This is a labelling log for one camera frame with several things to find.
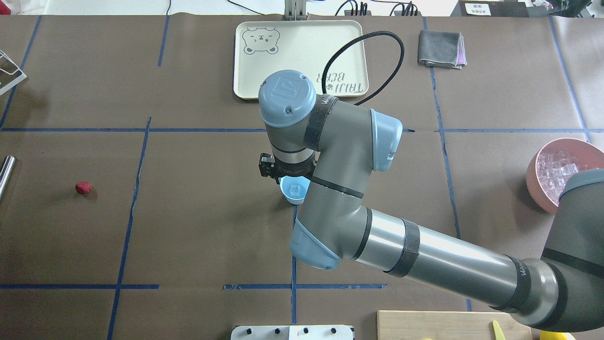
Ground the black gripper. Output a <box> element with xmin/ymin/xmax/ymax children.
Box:
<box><xmin>270</xmin><ymin>156</ymin><xmax>317</xmax><ymax>181</ymax></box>

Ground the clear ice cube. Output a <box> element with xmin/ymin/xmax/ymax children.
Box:
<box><xmin>290</xmin><ymin>184</ymin><xmax>303</xmax><ymax>197</ymax></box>

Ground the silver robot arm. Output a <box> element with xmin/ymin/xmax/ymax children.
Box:
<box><xmin>258</xmin><ymin>70</ymin><xmax>604</xmax><ymax>333</ymax></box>

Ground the light blue cup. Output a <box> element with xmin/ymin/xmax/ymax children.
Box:
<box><xmin>279</xmin><ymin>176</ymin><xmax>311</xmax><ymax>205</ymax></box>

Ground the pink bowl of ice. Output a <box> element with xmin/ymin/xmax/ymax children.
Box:
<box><xmin>526</xmin><ymin>137</ymin><xmax>604</xmax><ymax>215</ymax></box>

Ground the white cup rack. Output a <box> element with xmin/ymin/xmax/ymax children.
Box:
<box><xmin>0</xmin><ymin>50</ymin><xmax>27</xmax><ymax>95</ymax></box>

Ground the cream bear tray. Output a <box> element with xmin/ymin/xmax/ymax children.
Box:
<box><xmin>233</xmin><ymin>20</ymin><xmax>369</xmax><ymax>99</ymax></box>

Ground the white pillar with base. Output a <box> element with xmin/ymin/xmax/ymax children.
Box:
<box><xmin>230</xmin><ymin>324</ymin><xmax>355</xmax><ymax>340</ymax></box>

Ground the folded grey cloth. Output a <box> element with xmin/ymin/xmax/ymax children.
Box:
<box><xmin>417</xmin><ymin>29</ymin><xmax>468</xmax><ymax>69</ymax></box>

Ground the bamboo cutting board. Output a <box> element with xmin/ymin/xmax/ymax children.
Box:
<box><xmin>376</xmin><ymin>310</ymin><xmax>532</xmax><ymax>340</ymax></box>

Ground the red strawberry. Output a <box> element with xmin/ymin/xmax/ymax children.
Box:
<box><xmin>75</xmin><ymin>181</ymin><xmax>92</xmax><ymax>195</ymax></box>

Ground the black box with label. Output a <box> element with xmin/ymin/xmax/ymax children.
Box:
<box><xmin>450</xmin><ymin>0</ymin><xmax>530</xmax><ymax>17</ymax></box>

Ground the yellow plastic knife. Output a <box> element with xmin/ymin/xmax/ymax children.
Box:
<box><xmin>492</xmin><ymin>320</ymin><xmax>506</xmax><ymax>340</ymax></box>

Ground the yellow lemon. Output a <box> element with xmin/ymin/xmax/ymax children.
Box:
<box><xmin>539</xmin><ymin>331</ymin><xmax>576</xmax><ymax>340</ymax></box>

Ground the steel muddler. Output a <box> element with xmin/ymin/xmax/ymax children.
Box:
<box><xmin>0</xmin><ymin>155</ymin><xmax>17</xmax><ymax>202</ymax></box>

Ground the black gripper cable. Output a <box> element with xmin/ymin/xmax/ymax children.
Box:
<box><xmin>319</xmin><ymin>31</ymin><xmax>405</xmax><ymax>106</ymax></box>

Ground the aluminium frame post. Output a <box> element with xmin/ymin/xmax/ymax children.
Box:
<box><xmin>284</xmin><ymin>0</ymin><xmax>308</xmax><ymax>21</ymax></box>

